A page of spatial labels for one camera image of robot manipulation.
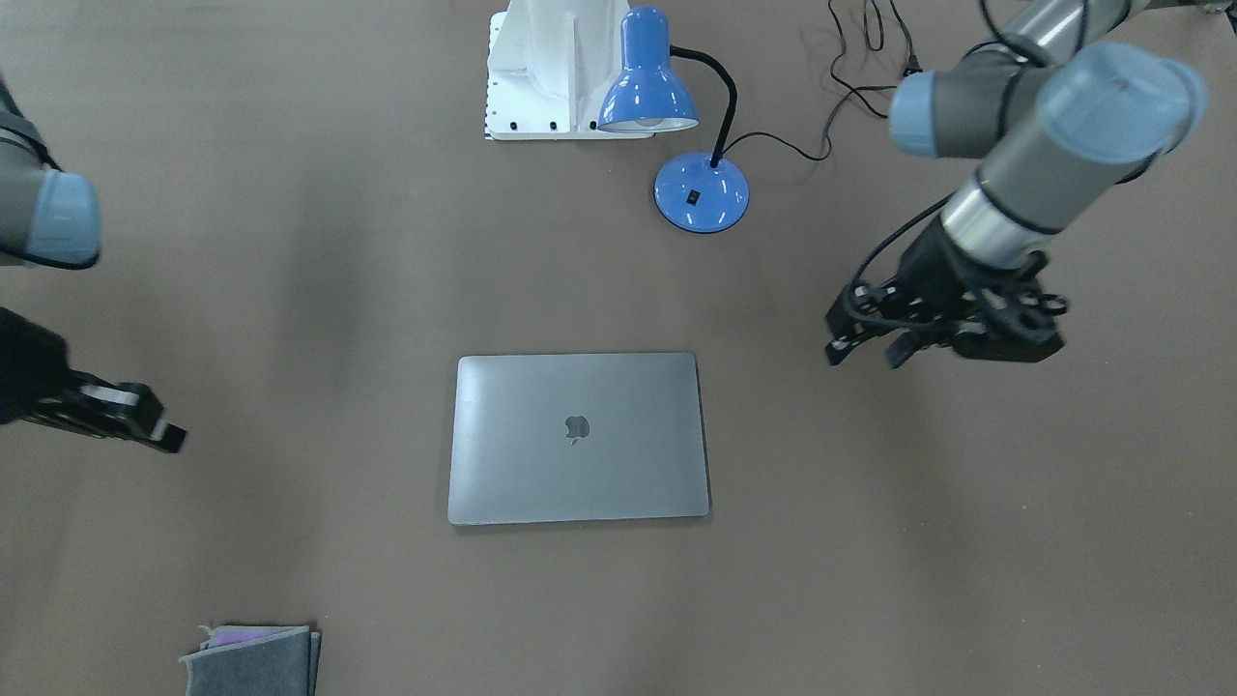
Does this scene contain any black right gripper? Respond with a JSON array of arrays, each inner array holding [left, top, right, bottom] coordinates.
[[1, 308, 188, 454]]

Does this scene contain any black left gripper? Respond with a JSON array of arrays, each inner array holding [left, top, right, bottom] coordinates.
[[823, 218, 1040, 368]]

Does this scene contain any grey laptop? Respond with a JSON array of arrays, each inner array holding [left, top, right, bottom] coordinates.
[[447, 351, 713, 525]]

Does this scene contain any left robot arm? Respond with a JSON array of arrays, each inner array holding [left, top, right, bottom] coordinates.
[[823, 1, 1210, 368]]

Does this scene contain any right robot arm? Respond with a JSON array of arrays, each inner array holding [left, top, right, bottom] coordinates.
[[1, 85, 187, 454]]

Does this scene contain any blue desk lamp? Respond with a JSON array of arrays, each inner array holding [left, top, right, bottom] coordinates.
[[596, 5, 750, 235]]

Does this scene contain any folded grey cloth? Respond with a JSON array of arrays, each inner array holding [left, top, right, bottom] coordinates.
[[181, 624, 322, 695]]

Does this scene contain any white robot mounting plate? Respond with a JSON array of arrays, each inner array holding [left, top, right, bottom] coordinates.
[[482, 1, 646, 141]]

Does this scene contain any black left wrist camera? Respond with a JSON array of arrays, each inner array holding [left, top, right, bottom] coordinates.
[[949, 279, 1070, 363]]

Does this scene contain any black lamp power cable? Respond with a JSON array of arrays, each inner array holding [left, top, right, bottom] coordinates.
[[720, 0, 924, 163]]

